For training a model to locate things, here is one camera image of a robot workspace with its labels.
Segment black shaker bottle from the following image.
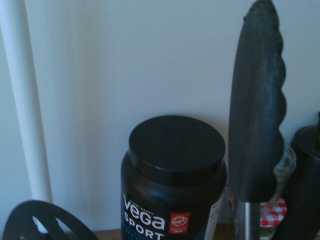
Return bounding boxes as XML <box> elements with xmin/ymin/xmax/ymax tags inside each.
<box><xmin>271</xmin><ymin>111</ymin><xmax>320</xmax><ymax>240</ymax></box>

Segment steel tongs with black tips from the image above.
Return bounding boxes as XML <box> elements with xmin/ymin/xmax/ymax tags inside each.
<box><xmin>228</xmin><ymin>0</ymin><xmax>288</xmax><ymax>240</ymax></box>

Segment glass jar red checkered lid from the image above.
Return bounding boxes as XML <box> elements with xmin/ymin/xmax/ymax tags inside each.
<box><xmin>224</xmin><ymin>144</ymin><xmax>298</xmax><ymax>240</ymax></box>

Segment black protein powder tub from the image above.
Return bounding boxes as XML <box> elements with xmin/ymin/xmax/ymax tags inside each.
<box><xmin>119</xmin><ymin>115</ymin><xmax>229</xmax><ymax>240</ymax></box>

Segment white vertical pipe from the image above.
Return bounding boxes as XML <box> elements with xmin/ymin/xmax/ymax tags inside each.
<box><xmin>0</xmin><ymin>0</ymin><xmax>54</xmax><ymax>209</ymax></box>

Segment black slotted tong head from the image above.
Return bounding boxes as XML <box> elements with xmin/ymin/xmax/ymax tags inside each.
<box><xmin>0</xmin><ymin>199</ymin><xmax>101</xmax><ymax>240</ymax></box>

